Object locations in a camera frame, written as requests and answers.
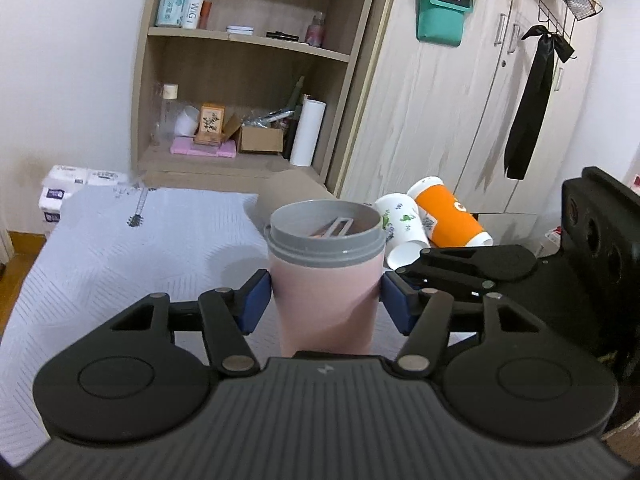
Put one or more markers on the white WIS tube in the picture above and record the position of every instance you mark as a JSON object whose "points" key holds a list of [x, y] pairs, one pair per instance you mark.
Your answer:
{"points": [[192, 13]]}

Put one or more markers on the small white cup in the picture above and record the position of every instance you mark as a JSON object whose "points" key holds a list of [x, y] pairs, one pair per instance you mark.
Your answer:
{"points": [[187, 122]]}

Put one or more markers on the black flat item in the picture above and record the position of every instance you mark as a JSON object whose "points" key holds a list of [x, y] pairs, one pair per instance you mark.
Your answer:
{"points": [[282, 36]]}

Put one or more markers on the white floral paper cup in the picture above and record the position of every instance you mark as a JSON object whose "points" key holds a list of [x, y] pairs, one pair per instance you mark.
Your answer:
{"points": [[405, 236]]}

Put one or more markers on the beige tumbler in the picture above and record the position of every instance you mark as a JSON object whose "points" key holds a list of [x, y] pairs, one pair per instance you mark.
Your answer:
{"points": [[285, 187]]}

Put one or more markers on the white flat case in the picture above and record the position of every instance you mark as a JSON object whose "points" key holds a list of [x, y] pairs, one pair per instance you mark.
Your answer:
{"points": [[240, 30]]}

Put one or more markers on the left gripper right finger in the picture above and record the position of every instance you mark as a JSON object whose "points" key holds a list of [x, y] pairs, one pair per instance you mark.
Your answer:
{"points": [[423, 316]]}

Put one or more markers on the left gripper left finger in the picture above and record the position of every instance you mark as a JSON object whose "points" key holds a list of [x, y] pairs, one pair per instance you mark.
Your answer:
{"points": [[228, 316]]}

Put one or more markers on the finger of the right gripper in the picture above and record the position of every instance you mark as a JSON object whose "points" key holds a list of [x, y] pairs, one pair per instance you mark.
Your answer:
{"points": [[471, 274]]}

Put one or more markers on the pink small bottle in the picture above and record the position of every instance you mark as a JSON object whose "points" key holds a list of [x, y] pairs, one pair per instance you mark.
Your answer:
{"points": [[315, 31]]}

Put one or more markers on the pink flat box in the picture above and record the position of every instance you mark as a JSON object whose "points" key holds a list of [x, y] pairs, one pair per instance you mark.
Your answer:
{"points": [[187, 147]]}

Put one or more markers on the clear bottle cream cap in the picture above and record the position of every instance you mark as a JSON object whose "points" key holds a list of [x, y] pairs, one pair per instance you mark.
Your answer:
{"points": [[165, 106]]}

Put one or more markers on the teal label bottle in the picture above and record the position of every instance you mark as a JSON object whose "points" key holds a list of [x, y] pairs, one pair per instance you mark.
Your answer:
{"points": [[170, 13]]}

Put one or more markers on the white paper roll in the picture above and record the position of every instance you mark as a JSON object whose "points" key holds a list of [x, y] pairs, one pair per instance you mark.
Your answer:
{"points": [[307, 133]]}

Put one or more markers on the orange paper cup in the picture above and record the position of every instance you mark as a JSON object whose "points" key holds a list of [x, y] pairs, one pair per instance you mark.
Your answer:
{"points": [[447, 223]]}

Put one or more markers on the small cardboard box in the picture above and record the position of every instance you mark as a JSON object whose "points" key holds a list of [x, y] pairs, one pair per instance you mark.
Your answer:
{"points": [[253, 139]]}

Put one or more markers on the pink tumbler grey rim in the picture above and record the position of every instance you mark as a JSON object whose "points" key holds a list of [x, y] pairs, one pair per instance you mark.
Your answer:
{"points": [[326, 263]]}

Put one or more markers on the light wood wardrobe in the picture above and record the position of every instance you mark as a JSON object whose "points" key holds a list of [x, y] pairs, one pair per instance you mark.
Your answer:
{"points": [[419, 109]]}

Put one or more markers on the wooden floral box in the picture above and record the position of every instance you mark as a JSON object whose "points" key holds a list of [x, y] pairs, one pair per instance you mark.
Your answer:
{"points": [[210, 124]]}

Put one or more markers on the white patterned table cloth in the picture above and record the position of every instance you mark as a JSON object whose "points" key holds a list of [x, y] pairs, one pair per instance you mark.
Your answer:
{"points": [[104, 372]]}

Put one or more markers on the black ribbon bow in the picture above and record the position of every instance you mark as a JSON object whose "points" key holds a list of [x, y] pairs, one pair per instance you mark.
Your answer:
{"points": [[525, 130]]}

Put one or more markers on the tissue paper pack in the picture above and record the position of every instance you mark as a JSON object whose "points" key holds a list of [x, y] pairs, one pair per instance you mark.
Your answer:
{"points": [[62, 182]]}

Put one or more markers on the wooden open shelf unit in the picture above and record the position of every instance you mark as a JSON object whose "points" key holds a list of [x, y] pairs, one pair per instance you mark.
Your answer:
{"points": [[248, 75]]}

